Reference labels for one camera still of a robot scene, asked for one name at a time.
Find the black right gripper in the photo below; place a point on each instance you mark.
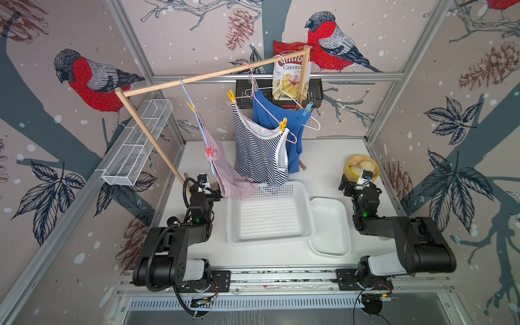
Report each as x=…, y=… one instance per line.
x=350, y=187

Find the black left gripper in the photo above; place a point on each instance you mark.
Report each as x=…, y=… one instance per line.
x=216, y=196

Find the pink tank top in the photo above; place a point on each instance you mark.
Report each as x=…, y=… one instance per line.
x=231, y=183

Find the red clothespin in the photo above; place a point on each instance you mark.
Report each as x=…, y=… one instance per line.
x=209, y=151

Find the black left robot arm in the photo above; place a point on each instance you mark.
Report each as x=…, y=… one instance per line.
x=163, y=261

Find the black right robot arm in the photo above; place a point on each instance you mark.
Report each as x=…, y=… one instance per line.
x=419, y=245

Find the blue white striped tank top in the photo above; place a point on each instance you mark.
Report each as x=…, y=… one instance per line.
x=261, y=154

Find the yellow bowl with buns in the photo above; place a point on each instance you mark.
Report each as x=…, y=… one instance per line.
x=357, y=163

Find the white plastic tray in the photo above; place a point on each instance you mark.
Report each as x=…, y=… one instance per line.
x=332, y=237

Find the white perforated plastic basket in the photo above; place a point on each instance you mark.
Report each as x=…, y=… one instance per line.
x=271, y=215

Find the teal clothespin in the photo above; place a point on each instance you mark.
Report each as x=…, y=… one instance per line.
x=307, y=109

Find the yellow clothespin striped top left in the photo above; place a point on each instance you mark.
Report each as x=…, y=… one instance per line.
x=231, y=96

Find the yellow clothespin striped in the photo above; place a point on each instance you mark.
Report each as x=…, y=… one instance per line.
x=283, y=125
x=231, y=96

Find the yellow clothespin striped top right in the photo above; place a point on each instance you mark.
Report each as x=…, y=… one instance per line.
x=283, y=125

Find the wooden clothes rack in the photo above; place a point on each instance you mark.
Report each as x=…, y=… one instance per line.
x=233, y=72

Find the cassava chips bag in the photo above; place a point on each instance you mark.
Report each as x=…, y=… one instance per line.
x=290, y=75

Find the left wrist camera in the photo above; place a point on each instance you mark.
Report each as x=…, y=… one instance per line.
x=203, y=181

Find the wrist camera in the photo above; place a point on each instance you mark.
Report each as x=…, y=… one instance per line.
x=203, y=181
x=365, y=178

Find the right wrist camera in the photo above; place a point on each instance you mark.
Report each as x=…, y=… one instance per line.
x=365, y=178

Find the white wire wall basket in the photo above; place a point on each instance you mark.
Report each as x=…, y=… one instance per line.
x=132, y=156

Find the black wall basket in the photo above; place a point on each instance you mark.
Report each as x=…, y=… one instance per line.
x=315, y=94

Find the pink wire hanger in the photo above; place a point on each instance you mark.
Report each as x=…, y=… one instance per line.
x=254, y=89

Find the white wire hanger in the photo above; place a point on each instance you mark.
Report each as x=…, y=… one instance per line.
x=297, y=102

